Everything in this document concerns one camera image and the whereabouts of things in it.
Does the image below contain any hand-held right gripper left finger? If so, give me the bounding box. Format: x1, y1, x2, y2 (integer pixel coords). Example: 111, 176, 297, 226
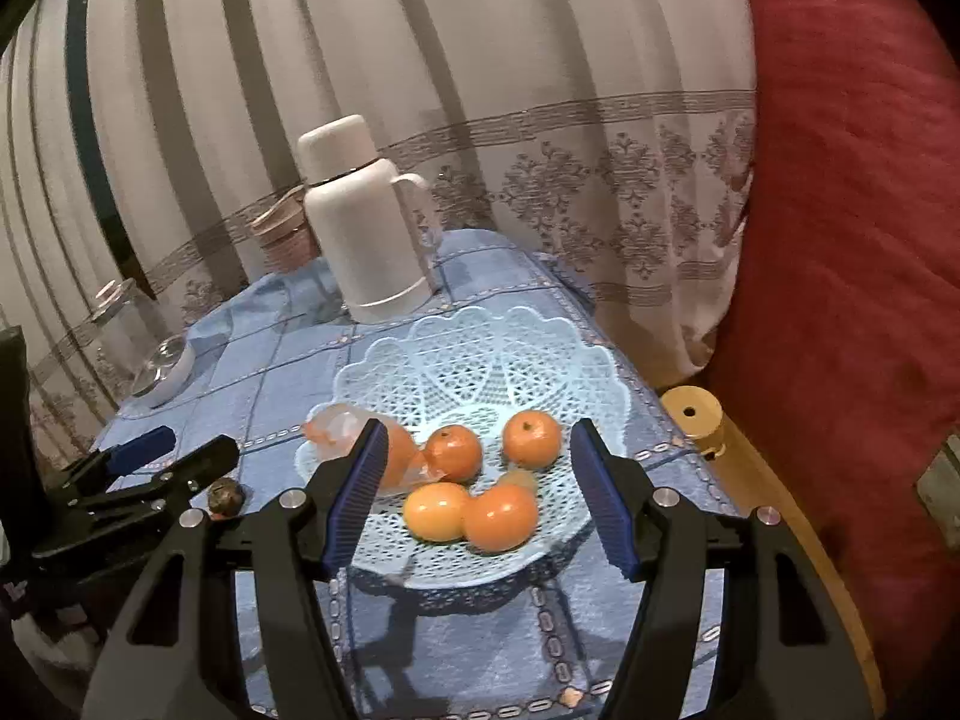
81, 416, 391, 720

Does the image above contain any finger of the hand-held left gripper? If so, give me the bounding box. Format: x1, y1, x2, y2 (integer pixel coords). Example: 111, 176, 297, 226
34, 435, 241, 557
45, 426, 177, 500

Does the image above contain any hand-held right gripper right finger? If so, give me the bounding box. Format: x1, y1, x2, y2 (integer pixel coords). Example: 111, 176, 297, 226
570, 418, 875, 720

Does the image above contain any small orange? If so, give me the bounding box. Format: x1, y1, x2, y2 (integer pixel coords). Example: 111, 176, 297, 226
502, 409, 563, 470

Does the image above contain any light blue lace-pattern plastic bowl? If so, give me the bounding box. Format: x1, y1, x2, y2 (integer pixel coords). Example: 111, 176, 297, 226
295, 305, 629, 592

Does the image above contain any brown walnut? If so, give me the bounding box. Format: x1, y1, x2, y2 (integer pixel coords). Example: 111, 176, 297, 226
208, 478, 246, 522

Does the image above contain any small glass dish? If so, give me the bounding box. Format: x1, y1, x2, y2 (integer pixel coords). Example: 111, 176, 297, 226
133, 336, 196, 410

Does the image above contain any clear glass jar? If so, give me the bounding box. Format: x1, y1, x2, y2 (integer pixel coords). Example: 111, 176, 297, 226
90, 279, 162, 383

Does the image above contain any blue checked tablecloth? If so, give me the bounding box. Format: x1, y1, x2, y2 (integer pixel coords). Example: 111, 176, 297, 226
90, 229, 732, 720

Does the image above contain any white thermos jug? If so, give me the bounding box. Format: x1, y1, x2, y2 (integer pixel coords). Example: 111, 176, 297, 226
296, 114, 440, 325

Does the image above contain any red cushion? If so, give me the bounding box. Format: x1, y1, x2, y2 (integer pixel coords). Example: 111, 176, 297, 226
705, 0, 960, 691

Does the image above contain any striped patterned beige curtain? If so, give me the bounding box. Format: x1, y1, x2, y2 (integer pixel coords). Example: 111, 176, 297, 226
0, 0, 758, 466

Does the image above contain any yellow wooden post cap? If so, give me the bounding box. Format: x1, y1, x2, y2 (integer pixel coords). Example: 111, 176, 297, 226
660, 385, 728, 462

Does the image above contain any wooden furniture frame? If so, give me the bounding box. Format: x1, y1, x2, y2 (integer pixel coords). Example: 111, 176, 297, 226
705, 435, 893, 720

